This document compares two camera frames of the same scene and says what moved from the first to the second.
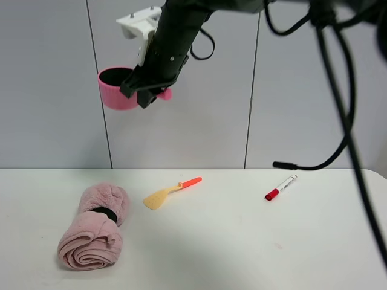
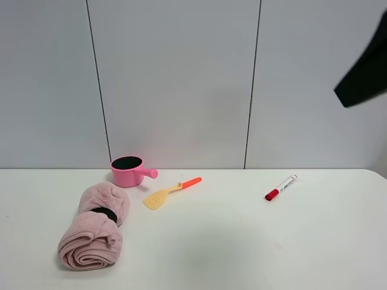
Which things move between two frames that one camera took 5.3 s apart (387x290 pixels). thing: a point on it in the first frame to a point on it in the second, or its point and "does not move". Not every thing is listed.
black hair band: (109, 213) does not move
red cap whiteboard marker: (273, 194) does not move
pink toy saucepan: (110, 80) to (127, 171)
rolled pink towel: (92, 240) does not move
